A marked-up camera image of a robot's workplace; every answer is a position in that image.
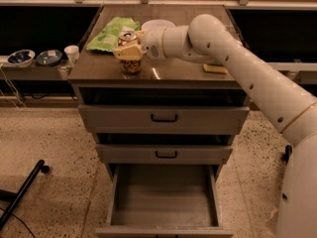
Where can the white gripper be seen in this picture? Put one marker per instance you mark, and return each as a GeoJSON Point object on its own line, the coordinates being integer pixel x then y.
{"type": "Point", "coordinates": [153, 43]}

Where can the orange soda can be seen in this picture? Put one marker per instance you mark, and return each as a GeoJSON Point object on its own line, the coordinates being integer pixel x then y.
{"type": "Point", "coordinates": [129, 66]}

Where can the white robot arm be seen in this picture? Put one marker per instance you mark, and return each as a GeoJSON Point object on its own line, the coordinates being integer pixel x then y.
{"type": "Point", "coordinates": [290, 109]}

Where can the top grey drawer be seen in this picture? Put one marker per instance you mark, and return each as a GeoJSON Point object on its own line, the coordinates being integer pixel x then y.
{"type": "Point", "coordinates": [163, 119]}

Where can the grey drawer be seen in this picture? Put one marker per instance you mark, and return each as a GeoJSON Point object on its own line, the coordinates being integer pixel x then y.
{"type": "Point", "coordinates": [163, 154]}
{"type": "Point", "coordinates": [163, 119]}
{"type": "Point", "coordinates": [163, 201]}

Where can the grey drawer cabinet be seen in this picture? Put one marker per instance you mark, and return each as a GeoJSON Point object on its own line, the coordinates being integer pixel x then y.
{"type": "Point", "coordinates": [98, 80]}

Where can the middle grey drawer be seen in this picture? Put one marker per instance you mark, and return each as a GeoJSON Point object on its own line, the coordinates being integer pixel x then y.
{"type": "Point", "coordinates": [163, 154]}

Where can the bottom grey drawer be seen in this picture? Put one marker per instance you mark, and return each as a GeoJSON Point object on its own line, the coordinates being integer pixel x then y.
{"type": "Point", "coordinates": [163, 201]}

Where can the green chip bag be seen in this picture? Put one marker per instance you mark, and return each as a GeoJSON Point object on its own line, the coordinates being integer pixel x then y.
{"type": "Point", "coordinates": [108, 37]}

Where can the white paper cup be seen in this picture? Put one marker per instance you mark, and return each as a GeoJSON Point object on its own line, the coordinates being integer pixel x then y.
{"type": "Point", "coordinates": [72, 53]}

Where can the grey side shelf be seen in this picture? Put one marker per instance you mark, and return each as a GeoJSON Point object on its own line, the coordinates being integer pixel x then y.
{"type": "Point", "coordinates": [35, 71]}

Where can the green yellow sponge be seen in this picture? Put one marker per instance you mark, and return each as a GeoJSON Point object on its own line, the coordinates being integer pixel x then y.
{"type": "Point", "coordinates": [215, 68]}

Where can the dark blue bowl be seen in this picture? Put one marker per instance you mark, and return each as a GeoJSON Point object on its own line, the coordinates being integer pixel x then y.
{"type": "Point", "coordinates": [49, 58]}

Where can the blue white bowl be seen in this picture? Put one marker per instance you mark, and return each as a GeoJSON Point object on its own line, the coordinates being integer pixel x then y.
{"type": "Point", "coordinates": [22, 58]}

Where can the black right stand leg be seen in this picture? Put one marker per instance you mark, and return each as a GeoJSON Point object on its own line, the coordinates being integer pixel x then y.
{"type": "Point", "coordinates": [287, 153]}

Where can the black stand leg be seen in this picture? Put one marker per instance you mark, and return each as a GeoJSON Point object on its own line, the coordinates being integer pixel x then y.
{"type": "Point", "coordinates": [287, 153]}
{"type": "Point", "coordinates": [14, 198]}

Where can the black left stand leg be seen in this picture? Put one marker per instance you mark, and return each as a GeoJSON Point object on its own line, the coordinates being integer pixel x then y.
{"type": "Point", "coordinates": [14, 198]}

